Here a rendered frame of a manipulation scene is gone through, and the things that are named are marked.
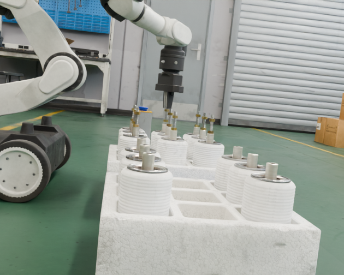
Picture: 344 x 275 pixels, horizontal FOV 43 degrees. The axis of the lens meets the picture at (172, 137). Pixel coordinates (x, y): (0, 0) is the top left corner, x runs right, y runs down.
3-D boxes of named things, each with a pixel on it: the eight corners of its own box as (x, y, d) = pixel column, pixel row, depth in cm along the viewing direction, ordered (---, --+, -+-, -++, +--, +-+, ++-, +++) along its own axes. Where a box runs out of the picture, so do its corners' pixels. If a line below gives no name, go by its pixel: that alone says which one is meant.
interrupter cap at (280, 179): (257, 183, 78) (258, 179, 78) (245, 174, 86) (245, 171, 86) (297, 186, 79) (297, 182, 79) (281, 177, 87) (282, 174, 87)
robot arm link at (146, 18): (169, 27, 143) (130, 1, 128) (146, 41, 149) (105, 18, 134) (164, 1, 147) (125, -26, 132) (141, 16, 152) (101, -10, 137)
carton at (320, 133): (337, 143, 525) (340, 118, 522) (347, 145, 501) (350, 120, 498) (314, 141, 522) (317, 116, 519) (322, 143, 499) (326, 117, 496)
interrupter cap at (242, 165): (239, 171, 90) (239, 167, 90) (230, 164, 97) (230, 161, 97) (274, 173, 91) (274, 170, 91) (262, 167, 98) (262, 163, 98)
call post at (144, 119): (126, 188, 173) (134, 111, 170) (126, 184, 180) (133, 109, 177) (144, 189, 174) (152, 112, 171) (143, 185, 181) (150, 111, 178)
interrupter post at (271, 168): (266, 181, 81) (268, 163, 81) (262, 178, 84) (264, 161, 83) (278, 181, 81) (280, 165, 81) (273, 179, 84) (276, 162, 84)
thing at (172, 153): (161, 200, 130) (166, 141, 129) (146, 192, 139) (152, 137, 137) (188, 199, 135) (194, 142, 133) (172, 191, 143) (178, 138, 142)
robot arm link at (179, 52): (174, 57, 150) (177, 24, 148) (151, 57, 156) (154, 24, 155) (193, 61, 158) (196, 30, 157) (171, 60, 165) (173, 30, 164)
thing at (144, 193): (112, 273, 76) (121, 172, 74) (112, 252, 85) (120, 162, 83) (166, 275, 77) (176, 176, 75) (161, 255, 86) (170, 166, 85)
